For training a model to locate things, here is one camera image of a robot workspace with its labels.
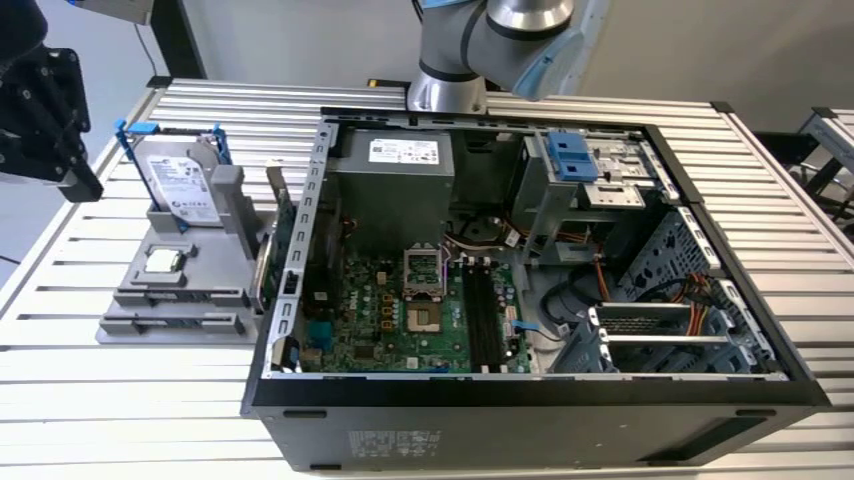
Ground single orange wire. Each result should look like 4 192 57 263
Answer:
589 249 609 305

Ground CPU socket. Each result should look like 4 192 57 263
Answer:
403 297 447 337

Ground grey disk bay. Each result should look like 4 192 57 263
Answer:
552 279 782 375

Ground black round fan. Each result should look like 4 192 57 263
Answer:
456 212 512 249

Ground grey parts rack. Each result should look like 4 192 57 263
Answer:
96 164 278 346

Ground orange yellow wire bundle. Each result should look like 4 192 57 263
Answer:
679 272 715 344

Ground grey power supply unit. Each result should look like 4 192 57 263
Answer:
324 127 459 251

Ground blue drive latch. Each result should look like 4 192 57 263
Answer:
544 130 595 182

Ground dark RAM stick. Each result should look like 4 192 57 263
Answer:
146 292 216 305
132 315 236 331

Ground green motherboard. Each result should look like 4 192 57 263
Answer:
299 249 535 375

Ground white-clipped RAM slot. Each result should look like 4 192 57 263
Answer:
471 258 491 373
487 258 508 373

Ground silver CPU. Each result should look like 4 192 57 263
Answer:
144 247 182 274

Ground metal socket cover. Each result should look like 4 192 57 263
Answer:
401 241 447 297

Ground blue expansion slot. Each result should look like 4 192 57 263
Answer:
305 322 336 350

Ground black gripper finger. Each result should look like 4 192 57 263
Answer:
0 48 105 204

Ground green graphics card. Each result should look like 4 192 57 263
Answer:
249 157 300 315

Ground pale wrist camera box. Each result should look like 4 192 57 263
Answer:
82 0 153 25

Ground silver optical drive cage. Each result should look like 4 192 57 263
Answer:
512 127 672 264

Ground orange wires in drive cage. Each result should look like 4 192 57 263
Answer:
557 223 592 247

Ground hard disk in blue carrier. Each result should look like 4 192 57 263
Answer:
112 118 233 232

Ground black data cable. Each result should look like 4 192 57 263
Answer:
537 269 601 344

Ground metal slat side table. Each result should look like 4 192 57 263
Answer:
796 106 854 169

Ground black and grey PC case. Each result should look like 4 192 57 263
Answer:
238 105 832 474

